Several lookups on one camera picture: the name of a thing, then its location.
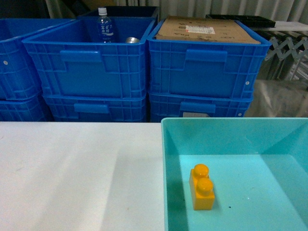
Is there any clear water bottle blue label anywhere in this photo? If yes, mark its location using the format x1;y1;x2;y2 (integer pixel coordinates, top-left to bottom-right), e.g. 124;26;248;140
94;7;116;43

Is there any blue crate top left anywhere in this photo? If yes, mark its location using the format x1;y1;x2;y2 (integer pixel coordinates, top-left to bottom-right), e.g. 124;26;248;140
0;18;71;101

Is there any blue crate top middle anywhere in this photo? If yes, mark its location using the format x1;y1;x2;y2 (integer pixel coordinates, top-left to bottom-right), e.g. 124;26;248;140
23;17;155;99

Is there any blue crate lower middle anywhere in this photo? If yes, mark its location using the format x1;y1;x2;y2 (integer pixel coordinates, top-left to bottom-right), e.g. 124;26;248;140
43;95;147;122

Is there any blue crate lower right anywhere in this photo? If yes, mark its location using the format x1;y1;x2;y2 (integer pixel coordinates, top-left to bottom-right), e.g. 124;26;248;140
149;92;253;122

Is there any yellow toy building block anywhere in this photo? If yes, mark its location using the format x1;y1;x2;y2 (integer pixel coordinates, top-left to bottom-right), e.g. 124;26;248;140
189;164;215;210

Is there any teal plastic bin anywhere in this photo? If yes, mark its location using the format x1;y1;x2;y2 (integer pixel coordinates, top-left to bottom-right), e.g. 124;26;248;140
161;118;308;231

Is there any expandable roller conveyor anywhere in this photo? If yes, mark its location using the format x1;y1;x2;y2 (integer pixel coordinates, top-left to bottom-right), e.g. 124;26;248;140
265;34;308;80

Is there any blue crate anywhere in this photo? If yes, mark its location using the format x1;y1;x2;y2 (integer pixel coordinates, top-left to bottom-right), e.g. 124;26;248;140
147;22;271;99
0;18;71;101
43;95;147;122
0;94;54;122
149;92;253;122
23;17;155;99

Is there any black plastic tray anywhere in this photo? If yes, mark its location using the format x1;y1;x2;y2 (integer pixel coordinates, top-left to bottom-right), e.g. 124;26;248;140
205;14;276;28

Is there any blue crate top right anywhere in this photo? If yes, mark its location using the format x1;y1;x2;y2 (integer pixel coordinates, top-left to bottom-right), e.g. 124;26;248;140
147;22;271;99

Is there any silver metal can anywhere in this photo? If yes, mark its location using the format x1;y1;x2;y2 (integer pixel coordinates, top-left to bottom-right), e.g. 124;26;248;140
125;37;140;44

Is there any blue crate lower left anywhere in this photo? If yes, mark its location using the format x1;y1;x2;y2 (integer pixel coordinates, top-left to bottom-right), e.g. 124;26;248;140
0;94;54;122

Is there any brown cardboard sheet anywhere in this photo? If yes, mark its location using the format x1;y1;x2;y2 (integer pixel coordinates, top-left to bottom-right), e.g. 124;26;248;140
155;16;260;44

